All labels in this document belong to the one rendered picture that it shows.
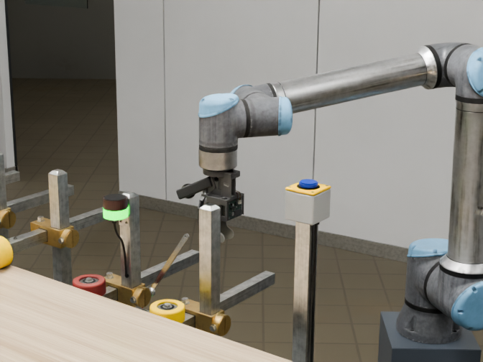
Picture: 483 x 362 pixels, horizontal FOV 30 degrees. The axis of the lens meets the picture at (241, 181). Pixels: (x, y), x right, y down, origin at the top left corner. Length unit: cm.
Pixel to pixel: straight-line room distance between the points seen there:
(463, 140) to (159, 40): 328
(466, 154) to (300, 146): 272
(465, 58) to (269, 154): 289
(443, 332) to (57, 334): 116
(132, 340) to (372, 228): 311
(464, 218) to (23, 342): 114
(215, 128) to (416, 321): 93
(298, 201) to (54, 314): 61
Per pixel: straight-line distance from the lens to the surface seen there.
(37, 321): 205
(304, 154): 498
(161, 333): 196
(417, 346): 263
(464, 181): 236
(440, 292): 249
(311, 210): 184
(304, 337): 198
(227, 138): 205
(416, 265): 260
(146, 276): 237
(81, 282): 222
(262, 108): 207
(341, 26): 477
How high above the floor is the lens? 175
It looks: 16 degrees down
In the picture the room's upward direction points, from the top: 1 degrees clockwise
